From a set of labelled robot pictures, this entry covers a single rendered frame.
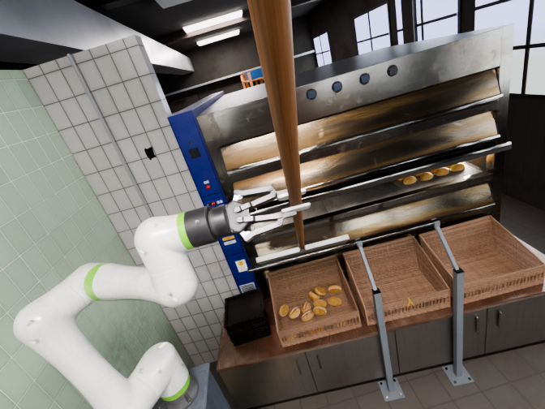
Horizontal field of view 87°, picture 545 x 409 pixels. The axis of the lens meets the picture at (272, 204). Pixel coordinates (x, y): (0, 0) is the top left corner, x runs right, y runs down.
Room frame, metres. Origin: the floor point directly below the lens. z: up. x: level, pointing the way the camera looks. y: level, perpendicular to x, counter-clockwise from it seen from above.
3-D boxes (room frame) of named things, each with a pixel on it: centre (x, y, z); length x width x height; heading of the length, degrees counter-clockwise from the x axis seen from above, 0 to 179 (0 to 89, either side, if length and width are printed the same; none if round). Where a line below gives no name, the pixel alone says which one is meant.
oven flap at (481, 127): (1.83, -0.67, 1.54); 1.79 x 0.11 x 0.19; 86
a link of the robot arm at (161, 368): (0.79, 0.58, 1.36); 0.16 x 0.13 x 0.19; 147
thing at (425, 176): (2.24, -1.28, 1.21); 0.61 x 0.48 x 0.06; 176
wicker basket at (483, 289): (1.53, -1.26, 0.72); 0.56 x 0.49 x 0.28; 88
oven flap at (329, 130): (1.83, -0.67, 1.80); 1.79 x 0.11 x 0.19; 86
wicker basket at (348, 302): (1.61, -0.07, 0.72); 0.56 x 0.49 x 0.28; 88
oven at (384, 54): (2.78, -0.65, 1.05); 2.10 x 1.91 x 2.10; 86
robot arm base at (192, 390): (0.80, 0.63, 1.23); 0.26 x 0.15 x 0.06; 91
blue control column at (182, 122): (2.83, 0.32, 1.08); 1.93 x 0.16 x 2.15; 176
